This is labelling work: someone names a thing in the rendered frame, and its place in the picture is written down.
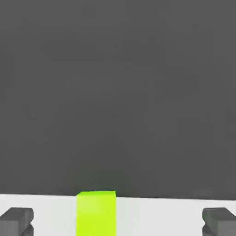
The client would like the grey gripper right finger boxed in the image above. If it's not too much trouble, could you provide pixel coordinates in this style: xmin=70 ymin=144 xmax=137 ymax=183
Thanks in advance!
xmin=202 ymin=207 xmax=236 ymax=236

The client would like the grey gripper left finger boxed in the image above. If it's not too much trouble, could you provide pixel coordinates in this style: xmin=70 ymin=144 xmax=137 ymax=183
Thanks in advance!
xmin=0 ymin=207 xmax=35 ymax=236

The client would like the large yellow-green box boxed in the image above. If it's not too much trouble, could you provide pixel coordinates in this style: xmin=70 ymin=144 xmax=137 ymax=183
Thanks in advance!
xmin=76 ymin=190 xmax=117 ymax=236

